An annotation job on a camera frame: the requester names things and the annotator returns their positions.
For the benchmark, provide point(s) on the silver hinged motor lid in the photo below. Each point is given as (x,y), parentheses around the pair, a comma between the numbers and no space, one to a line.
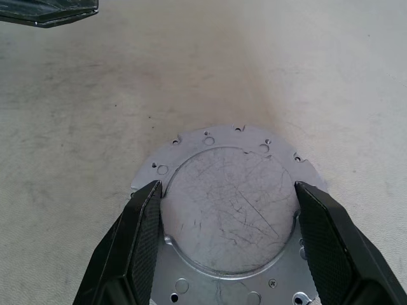
(229,206)

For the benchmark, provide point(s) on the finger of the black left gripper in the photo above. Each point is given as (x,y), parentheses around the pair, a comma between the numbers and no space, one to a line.
(41,12)

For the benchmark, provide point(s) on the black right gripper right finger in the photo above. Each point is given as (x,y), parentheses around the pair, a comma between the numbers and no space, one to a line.
(343,260)

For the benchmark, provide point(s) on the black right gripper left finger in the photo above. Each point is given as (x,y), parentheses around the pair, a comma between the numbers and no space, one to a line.
(127,254)

